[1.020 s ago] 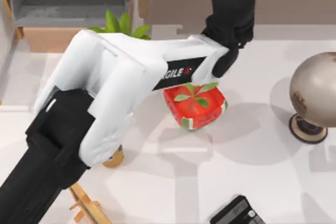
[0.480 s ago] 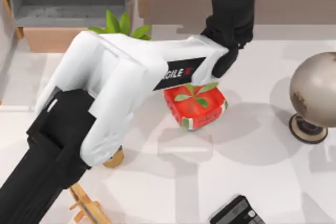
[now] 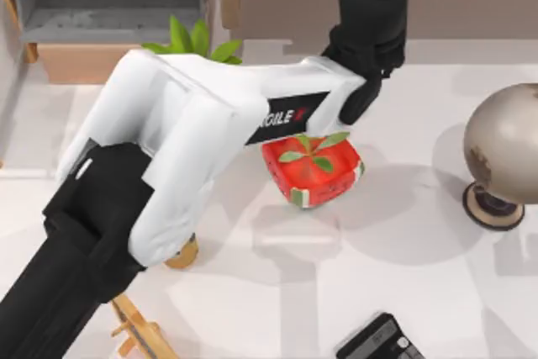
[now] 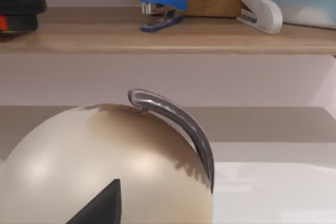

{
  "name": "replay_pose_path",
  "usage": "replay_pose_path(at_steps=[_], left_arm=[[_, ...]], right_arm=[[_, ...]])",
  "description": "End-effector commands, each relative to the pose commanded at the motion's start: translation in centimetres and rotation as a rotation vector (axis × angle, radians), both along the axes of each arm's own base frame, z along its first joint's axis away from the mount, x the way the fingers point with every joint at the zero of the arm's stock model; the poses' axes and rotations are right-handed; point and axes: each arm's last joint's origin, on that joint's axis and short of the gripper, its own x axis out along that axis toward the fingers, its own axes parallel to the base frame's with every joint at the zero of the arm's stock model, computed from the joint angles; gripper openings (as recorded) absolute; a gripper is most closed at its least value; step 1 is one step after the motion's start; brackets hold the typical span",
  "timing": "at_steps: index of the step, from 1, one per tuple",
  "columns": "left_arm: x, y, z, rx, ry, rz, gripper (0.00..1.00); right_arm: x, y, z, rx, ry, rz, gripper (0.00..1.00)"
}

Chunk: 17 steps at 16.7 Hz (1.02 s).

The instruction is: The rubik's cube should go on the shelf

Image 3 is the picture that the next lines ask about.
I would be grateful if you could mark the green leafy plant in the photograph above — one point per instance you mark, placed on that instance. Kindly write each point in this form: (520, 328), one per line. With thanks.
(195, 41)

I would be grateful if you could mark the wooden cupboard drawer front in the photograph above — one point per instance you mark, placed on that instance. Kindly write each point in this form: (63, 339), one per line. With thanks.
(471, 10)

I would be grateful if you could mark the red square plant pot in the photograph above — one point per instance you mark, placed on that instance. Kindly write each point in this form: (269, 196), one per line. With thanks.
(313, 174)

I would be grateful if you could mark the pale wooden drawer front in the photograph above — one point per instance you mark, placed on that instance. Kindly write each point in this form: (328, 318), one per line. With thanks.
(84, 62)

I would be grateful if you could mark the beige globe on stand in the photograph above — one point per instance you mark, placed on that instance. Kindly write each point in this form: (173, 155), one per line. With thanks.
(502, 132)

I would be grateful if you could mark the round wooden piece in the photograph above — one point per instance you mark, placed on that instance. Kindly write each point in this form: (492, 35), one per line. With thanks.
(185, 254)

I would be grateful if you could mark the black flat device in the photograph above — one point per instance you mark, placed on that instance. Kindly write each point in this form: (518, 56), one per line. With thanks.
(378, 340)

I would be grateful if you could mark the wooden framed blackboard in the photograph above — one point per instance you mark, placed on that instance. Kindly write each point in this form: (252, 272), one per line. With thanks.
(140, 334)

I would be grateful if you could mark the wooden cupboard frame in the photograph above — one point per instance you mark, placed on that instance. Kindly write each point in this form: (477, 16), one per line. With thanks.
(12, 6)

